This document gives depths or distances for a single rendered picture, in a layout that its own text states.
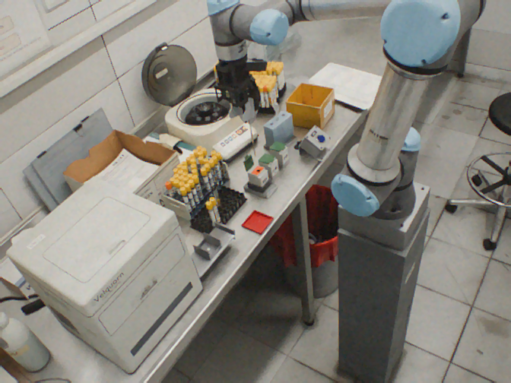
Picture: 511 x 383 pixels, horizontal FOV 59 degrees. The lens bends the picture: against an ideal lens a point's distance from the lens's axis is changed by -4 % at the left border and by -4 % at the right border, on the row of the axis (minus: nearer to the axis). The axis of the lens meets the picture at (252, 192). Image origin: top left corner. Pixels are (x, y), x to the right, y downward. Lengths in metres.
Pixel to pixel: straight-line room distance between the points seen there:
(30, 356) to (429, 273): 1.75
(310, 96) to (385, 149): 0.83
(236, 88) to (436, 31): 0.56
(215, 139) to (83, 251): 0.70
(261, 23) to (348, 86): 0.90
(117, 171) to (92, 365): 0.65
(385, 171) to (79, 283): 0.66
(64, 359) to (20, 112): 0.70
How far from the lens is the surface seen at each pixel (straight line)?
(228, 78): 1.17
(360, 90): 1.84
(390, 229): 1.24
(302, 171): 1.50
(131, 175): 1.55
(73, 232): 1.08
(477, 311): 2.28
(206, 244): 1.29
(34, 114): 1.51
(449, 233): 2.53
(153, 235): 1.00
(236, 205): 1.40
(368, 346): 1.76
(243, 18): 1.05
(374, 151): 0.97
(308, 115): 1.64
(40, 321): 1.38
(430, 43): 0.78
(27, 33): 1.46
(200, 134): 1.54
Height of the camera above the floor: 1.87
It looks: 43 degrees down
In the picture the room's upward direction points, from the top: 11 degrees counter-clockwise
